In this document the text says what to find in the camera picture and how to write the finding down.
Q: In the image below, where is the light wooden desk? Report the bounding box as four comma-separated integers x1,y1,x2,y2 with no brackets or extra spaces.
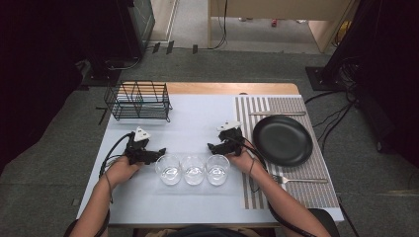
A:
207,0,359,53

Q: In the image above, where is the black wire rack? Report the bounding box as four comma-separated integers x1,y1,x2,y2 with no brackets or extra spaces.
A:
103,79,173,123

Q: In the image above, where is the black hanging cable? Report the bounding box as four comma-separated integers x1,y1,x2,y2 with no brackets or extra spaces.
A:
215,0,229,50

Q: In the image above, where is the dark equipment cabinet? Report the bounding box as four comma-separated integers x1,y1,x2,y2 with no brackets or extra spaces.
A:
117,0,156,62

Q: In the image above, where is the person's left hand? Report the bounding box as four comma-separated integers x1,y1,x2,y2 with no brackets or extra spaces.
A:
106,155,145,190

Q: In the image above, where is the black floor cable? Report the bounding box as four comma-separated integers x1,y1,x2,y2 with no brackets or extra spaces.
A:
312,100,357,155
304,90,332,105

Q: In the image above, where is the grey floor cable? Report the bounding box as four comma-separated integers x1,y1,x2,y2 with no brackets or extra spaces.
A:
108,45,147,72

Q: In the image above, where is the left hand-held gripper black cable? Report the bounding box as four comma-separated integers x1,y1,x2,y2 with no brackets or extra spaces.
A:
98,132,132,181

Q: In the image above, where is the clear drinking glass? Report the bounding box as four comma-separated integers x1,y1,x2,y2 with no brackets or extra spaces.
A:
205,153,231,187
180,154,207,186
154,153,183,186

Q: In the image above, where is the striped grey placemat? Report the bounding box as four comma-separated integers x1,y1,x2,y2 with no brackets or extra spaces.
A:
234,96,341,210

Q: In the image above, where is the silver table knife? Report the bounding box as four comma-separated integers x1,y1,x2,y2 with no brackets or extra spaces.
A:
248,111,307,117

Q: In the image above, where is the black round plate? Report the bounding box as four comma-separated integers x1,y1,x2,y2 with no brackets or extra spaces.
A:
252,114,314,168

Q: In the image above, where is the person's right hand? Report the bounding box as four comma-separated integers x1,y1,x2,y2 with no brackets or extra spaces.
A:
226,147,265,176

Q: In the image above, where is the right hand-held gripper black cable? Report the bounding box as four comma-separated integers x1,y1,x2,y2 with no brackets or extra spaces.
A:
226,135,319,237

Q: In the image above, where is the silver fork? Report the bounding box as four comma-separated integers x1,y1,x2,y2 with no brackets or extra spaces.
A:
271,174,329,186

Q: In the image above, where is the black curtain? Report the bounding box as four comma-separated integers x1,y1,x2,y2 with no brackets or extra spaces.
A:
0,0,132,172
324,0,419,169

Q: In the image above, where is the hand-held gripper black cable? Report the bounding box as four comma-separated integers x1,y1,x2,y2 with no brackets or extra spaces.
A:
226,135,319,237
98,132,132,181

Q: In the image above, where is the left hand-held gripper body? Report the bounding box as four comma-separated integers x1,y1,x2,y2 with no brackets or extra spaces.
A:
124,126,156,166

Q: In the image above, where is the pale blue table cover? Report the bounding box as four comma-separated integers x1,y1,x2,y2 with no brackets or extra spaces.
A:
76,93,345,226

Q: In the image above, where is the black stand base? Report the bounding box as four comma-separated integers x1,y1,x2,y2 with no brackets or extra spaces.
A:
304,65,335,92

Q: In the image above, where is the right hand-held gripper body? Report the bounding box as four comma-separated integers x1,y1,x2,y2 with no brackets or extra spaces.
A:
215,119,247,157

